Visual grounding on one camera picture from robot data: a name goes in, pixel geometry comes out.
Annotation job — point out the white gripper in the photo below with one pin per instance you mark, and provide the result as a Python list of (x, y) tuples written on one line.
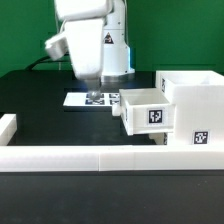
[(85, 46)]

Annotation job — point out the white drawer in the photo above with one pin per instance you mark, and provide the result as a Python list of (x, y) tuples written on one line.
[(159, 138), (144, 111)]

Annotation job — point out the white drawer cabinet box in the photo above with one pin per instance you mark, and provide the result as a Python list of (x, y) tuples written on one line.
[(198, 97)]

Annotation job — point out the white front drawer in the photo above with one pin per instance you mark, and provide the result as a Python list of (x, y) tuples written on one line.
[(159, 138)]

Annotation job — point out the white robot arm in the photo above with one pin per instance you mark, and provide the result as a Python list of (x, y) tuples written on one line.
[(116, 52)]

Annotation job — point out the white marker sheet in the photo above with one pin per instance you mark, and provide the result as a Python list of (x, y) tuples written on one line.
[(77, 99)]

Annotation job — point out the white U-shaped fence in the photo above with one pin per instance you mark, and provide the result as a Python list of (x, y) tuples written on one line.
[(102, 158)]

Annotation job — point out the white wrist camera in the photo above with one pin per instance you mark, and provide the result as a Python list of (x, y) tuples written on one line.
[(56, 46)]

